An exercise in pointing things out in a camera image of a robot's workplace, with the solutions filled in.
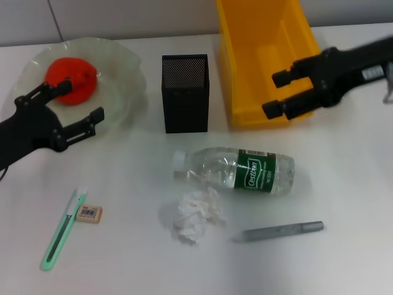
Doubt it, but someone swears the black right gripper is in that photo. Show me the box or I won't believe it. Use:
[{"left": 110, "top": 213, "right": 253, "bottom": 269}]
[{"left": 261, "top": 32, "right": 393, "bottom": 120}]

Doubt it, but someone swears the black mesh pen holder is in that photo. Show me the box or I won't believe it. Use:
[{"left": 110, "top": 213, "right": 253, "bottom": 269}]
[{"left": 161, "top": 53, "right": 210, "bottom": 134}]

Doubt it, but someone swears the yellow plastic storage bin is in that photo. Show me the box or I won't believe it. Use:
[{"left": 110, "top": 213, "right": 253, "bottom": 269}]
[{"left": 216, "top": 0, "right": 322, "bottom": 128}]

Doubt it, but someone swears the clear water bottle green label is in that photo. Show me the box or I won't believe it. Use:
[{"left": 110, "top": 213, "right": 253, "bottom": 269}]
[{"left": 172, "top": 146, "right": 296, "bottom": 197}]

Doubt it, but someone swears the grey marker pen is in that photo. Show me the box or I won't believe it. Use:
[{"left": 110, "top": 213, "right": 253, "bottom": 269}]
[{"left": 227, "top": 220, "right": 325, "bottom": 244}]

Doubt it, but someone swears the white paper ball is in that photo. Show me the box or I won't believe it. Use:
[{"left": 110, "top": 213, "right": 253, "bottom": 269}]
[{"left": 171, "top": 187, "right": 227, "bottom": 246}]

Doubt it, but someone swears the beige eraser with barcode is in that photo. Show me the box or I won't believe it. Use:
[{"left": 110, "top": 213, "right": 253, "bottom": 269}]
[{"left": 74, "top": 205, "right": 104, "bottom": 224}]

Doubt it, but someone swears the red round fruit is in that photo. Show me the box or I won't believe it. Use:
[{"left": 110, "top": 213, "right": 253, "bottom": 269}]
[{"left": 44, "top": 57, "right": 99, "bottom": 106}]

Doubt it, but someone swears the green utility knife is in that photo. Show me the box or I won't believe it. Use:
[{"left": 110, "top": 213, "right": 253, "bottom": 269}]
[{"left": 40, "top": 187, "right": 90, "bottom": 272}]

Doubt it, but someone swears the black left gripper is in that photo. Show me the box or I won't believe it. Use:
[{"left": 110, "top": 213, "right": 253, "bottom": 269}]
[{"left": 0, "top": 79, "right": 106, "bottom": 168}]

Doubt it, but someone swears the pale green glass fruit plate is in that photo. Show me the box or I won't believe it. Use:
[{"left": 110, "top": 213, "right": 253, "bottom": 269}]
[{"left": 14, "top": 36, "right": 149, "bottom": 138}]

